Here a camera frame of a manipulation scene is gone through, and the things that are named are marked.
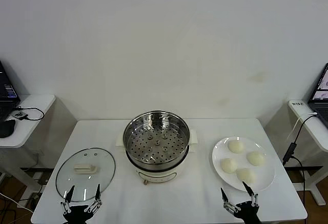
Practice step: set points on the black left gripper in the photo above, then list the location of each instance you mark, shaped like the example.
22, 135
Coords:
78, 215

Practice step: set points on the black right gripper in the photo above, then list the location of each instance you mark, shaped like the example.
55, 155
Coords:
247, 212

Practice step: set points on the white steamed baozi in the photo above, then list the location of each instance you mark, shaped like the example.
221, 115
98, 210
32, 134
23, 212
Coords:
246, 175
255, 158
236, 146
228, 165

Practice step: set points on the perforated steel steamer basket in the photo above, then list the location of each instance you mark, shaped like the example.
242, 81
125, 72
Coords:
143, 144

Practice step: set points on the white round plate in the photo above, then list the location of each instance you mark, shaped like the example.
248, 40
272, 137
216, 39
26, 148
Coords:
264, 175

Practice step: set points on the white electric cooker pot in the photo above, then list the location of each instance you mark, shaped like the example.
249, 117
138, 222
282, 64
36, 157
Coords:
156, 176

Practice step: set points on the white side table with label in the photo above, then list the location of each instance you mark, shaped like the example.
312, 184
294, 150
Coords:
315, 137

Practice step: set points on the small black labelled device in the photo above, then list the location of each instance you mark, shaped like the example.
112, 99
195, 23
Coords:
20, 115

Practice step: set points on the white side table with mouse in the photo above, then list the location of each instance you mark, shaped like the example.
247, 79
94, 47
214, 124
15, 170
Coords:
38, 101

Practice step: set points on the white printed label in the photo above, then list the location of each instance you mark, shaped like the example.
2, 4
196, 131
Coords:
297, 103

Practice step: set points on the black laptop with bright screen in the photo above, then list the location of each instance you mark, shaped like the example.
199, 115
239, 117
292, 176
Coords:
321, 106

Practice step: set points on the black laptop with dark screen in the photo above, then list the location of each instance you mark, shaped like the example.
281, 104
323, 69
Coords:
6, 90

